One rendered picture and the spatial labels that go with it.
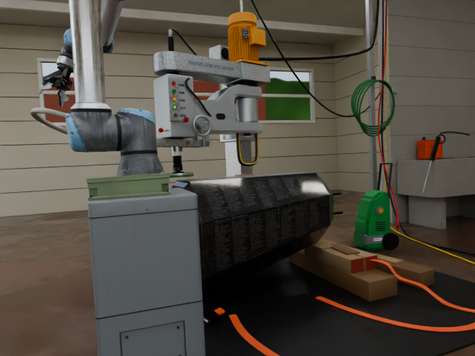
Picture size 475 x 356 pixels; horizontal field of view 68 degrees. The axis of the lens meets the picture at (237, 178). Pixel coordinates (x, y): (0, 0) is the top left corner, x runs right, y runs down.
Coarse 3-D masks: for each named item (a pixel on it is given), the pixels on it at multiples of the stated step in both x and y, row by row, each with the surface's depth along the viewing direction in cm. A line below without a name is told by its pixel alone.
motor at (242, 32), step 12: (240, 12) 275; (228, 24) 282; (240, 24) 276; (252, 24) 279; (228, 36) 283; (240, 36) 276; (252, 36) 272; (264, 36) 278; (228, 48) 285; (240, 48) 276; (252, 48) 277; (240, 60) 268; (252, 60) 278
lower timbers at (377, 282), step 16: (304, 256) 299; (320, 272) 278; (336, 272) 259; (368, 272) 247; (384, 272) 246; (400, 272) 260; (416, 272) 249; (432, 272) 253; (352, 288) 244; (368, 288) 229; (384, 288) 233
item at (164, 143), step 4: (156, 140) 233; (160, 140) 235; (164, 140) 236; (168, 140) 238; (172, 140) 240; (176, 140) 242; (180, 140) 244; (184, 140) 246; (188, 140) 248; (192, 140) 250; (196, 140) 252; (200, 140) 254; (160, 144) 235; (164, 144) 236; (168, 144) 238; (172, 144) 240; (176, 144) 242; (180, 144) 244; (184, 144) 246; (188, 144) 247; (192, 144) 250; (196, 144) 252; (200, 144) 254; (208, 144) 254
